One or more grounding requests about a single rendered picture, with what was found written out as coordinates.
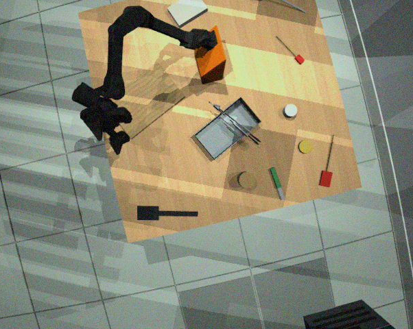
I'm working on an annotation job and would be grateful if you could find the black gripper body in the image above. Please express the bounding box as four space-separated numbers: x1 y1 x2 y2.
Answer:
80 105 130 143

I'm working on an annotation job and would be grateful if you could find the yellow round disc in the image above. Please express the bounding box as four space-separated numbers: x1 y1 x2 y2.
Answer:
298 141 312 154

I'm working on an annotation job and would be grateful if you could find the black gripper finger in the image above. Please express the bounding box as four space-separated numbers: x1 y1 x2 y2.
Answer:
109 136 128 155
84 113 106 141

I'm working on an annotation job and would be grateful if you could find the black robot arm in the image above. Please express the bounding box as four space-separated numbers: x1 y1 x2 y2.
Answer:
72 5 218 125

